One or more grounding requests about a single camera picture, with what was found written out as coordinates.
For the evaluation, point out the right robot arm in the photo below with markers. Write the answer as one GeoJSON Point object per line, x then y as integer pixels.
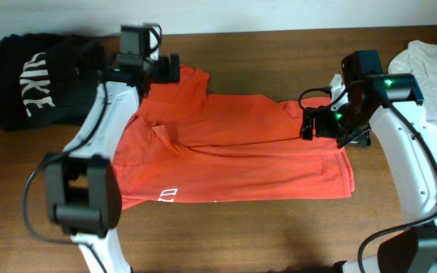
{"type": "Point", "coordinates": [392, 107]}

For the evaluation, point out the black folded shirt white lettering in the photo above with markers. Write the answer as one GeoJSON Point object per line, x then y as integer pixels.
{"type": "Point", "coordinates": [48, 79]}

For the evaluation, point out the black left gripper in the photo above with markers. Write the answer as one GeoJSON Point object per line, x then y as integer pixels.
{"type": "Point", "coordinates": [160, 74]}

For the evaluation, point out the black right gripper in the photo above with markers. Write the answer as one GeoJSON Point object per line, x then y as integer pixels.
{"type": "Point", "coordinates": [323, 129]}

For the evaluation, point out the orange polo shirt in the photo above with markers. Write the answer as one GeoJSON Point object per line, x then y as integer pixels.
{"type": "Point", "coordinates": [187, 145]}

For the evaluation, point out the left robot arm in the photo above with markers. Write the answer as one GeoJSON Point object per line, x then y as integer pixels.
{"type": "Point", "coordinates": [82, 193]}

